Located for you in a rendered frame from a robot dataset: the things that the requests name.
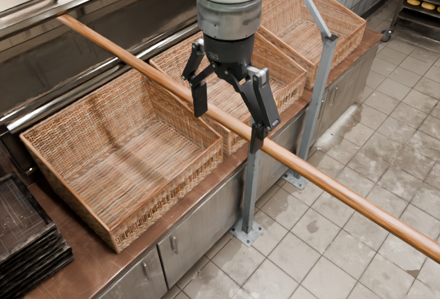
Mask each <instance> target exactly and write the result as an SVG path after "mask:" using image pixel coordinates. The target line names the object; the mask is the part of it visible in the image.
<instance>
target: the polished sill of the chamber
mask: <svg viewBox="0 0 440 299"><path fill-rule="evenodd" d="M116 1H119V0H98V1H95V2H93V3H91V4H88V5H86V6H83V7H81V8H79V9H76V10H74V11H71V12H69V13H67V15H69V16H70V17H72V18H74V19H77V18H80V17H81V16H84V15H86V14H89V13H91V12H94V11H95V10H98V9H100V8H103V7H105V6H107V5H110V4H111V3H114V2H116ZM62 25H64V23H62V22H61V21H59V20H57V19H56V18H55V19H53V20H50V21H48V22H45V23H43V24H41V25H39V26H36V27H33V28H31V29H29V30H27V31H24V32H21V33H19V34H17V35H15V36H12V37H10V38H8V39H5V40H3V41H0V52H2V51H4V50H6V49H8V48H11V47H13V46H16V45H18V44H20V43H22V42H24V41H27V40H29V39H32V38H34V37H36V36H38V35H41V34H43V33H46V32H47V31H50V30H52V29H54V28H57V27H59V26H62Z"/></svg>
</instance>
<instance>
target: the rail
mask: <svg viewBox="0 0 440 299"><path fill-rule="evenodd" d="M90 1H93V0H72V1H70V2H67V3H64V4H62V5H60V6H57V7H54V8H53V9H50V10H47V11H45V12H42V13H40V14H37V15H35V16H32V17H30V18H27V19H25V20H22V21H21V22H18V23H15V24H12V25H11V26H8V27H5V28H3V29H0V39H2V38H4V37H7V36H9V35H12V34H13V33H16V32H18V31H21V30H23V29H25V28H28V27H31V26H33V25H35V24H38V23H40V22H43V21H45V20H48V19H49V18H52V17H54V16H57V15H59V14H61V13H64V12H66V11H69V10H71V9H73V8H76V7H79V6H81V5H83V4H85V3H88V2H90Z"/></svg>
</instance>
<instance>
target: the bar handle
mask: <svg viewBox="0 0 440 299"><path fill-rule="evenodd" d="M44 1H47V0H29V1H26V2H24V3H21V4H19V5H16V6H14V7H11V8H9V9H6V10H2V11H1V12H0V19H1V18H4V17H6V16H8V15H11V14H14V13H16V12H19V11H21V10H24V9H27V8H29V7H32V6H34V5H37V4H39V3H42V2H44ZM57 1H58V0H54V2H57Z"/></svg>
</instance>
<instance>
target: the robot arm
mask: <svg viewBox="0 0 440 299"><path fill-rule="evenodd" d="M262 4H263V0H196V6H197V18H198V26H199V28H200V29H201V31H202V32H203V37H201V38H200V39H198V40H197V41H195V42H193V43H192V52H191V55H190V57H189V60H188V62H187V64H186V66H185V68H184V71H183V73H182V75H181V77H182V79H183V80H188V82H189V86H190V87H191V94H192V98H193V105H194V116H195V117H196V118H198V117H199V116H201V115H203V114H204V113H205V112H206V111H208V98H207V82H205V81H203V80H204V79H206V78H207V77H208V76H210V75H211V74H212V73H213V72H214V73H215V74H216V75H217V77H218V78H220V79H223V80H225V81H226V82H227V83H229V84H231V85H232V86H233V88H234V90H235V91H236V92H237V93H239V94H240V95H241V97H242V99H243V100H244V103H245V104H246V107H247V108H248V110H249V112H250V114H251V115H252V117H253V119H254V121H255V123H253V124H252V127H251V143H250V153H251V154H255V153H256V152H257V151H258V150H259V149H260V148H261V147H262V146H263V144H264V139H265V138H266V137H267V136H268V131H270V132H271V131H272V130H273V129H274V128H275V127H276V126H278V125H279V124H280V123H281V119H280V116H279V113H278V109H277V106H276V103H275V100H274V96H273V94H272V90H271V87H270V84H269V72H268V69H267V68H266V67H264V68H262V69H261V70H259V69H256V68H254V67H253V66H252V63H251V55H252V54H253V49H254V40H255V32H256V31H257V30H258V29H259V27H260V25H261V12H262ZM205 54H206V57H207V59H208V61H209V63H210V64H209V65H208V66H207V67H206V68H205V69H204V70H203V71H202V72H200V73H199V74H198V75H195V73H196V71H197V69H198V67H199V65H200V63H201V61H202V59H203V57H204V55H205ZM244 78H245V79H246V81H245V83H243V84H241V85H240V84H239V82H240V81H241V80H243V79H244ZM202 81H203V82H202Z"/></svg>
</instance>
